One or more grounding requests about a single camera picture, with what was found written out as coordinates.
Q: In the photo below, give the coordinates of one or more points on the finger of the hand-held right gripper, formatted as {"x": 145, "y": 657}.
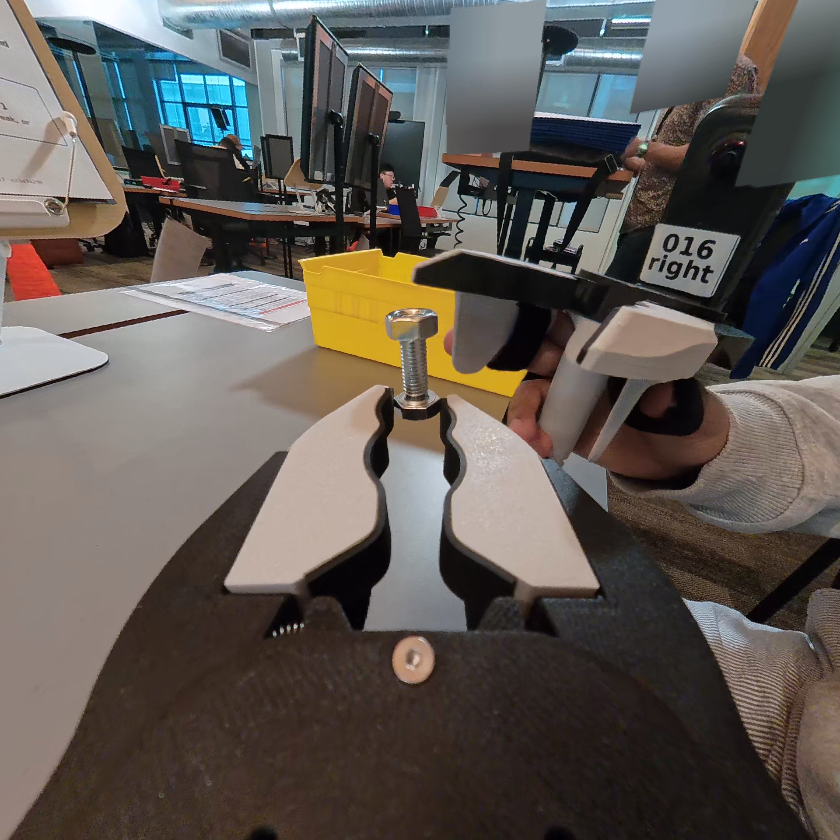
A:
{"x": 482, "y": 328}
{"x": 649, "y": 348}

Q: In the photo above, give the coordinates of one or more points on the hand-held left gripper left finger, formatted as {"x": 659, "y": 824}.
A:
{"x": 308, "y": 505}

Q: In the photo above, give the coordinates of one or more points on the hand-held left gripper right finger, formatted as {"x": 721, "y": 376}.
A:
{"x": 512, "y": 512}

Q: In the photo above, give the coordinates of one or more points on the silver hex nut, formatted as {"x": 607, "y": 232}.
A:
{"x": 412, "y": 325}

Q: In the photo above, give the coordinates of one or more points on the silver hex bolt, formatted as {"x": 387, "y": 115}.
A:
{"x": 415, "y": 367}

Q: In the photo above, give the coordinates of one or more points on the yellow plastic bin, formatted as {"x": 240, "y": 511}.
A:
{"x": 354, "y": 315}

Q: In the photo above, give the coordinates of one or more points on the person's right forearm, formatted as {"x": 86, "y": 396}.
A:
{"x": 774, "y": 459}

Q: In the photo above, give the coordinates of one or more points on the wooden standing desk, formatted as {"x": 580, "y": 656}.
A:
{"x": 485, "y": 161}

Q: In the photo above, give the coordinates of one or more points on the grey desk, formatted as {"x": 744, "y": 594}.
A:
{"x": 131, "y": 459}

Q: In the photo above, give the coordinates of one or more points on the person's right hand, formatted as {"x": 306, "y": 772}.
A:
{"x": 656, "y": 459}

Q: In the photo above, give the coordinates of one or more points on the blue striped jacket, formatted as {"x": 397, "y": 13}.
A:
{"x": 800, "y": 262}

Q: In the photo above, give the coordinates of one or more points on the black office chair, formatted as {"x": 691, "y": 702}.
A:
{"x": 203, "y": 184}
{"x": 410, "y": 216}

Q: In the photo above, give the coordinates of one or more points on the stack of blue mats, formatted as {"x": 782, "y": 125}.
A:
{"x": 577, "y": 131}

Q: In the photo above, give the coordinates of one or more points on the wooden pillar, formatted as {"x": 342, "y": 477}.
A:
{"x": 778, "y": 26}

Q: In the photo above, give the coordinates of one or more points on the black flat monitor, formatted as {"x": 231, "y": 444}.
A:
{"x": 407, "y": 151}

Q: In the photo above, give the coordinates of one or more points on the laminated instruction sheet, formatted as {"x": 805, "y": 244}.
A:
{"x": 223, "y": 298}

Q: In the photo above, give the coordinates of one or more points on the tall monitor on black pole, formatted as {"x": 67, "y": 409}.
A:
{"x": 367, "y": 124}
{"x": 321, "y": 105}

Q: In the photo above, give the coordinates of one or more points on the long wooden-edged table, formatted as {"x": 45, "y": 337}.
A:
{"x": 262, "y": 208}

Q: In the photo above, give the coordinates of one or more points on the small framed monitor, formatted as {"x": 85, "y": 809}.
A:
{"x": 174, "y": 144}
{"x": 277, "y": 157}

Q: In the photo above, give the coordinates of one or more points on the grey fabric panel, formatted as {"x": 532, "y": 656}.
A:
{"x": 180, "y": 253}

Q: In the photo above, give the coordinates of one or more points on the white stand base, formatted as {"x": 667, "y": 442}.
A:
{"x": 52, "y": 361}

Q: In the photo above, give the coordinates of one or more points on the red floor cushion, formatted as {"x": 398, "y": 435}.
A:
{"x": 39, "y": 269}

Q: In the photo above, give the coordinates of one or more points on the instruction sheet on stand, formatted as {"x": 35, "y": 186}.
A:
{"x": 92, "y": 213}

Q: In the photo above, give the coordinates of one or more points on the printed instruction page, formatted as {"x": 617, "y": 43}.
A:
{"x": 39, "y": 98}

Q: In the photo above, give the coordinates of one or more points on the silver ventilation duct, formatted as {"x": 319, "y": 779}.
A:
{"x": 328, "y": 10}

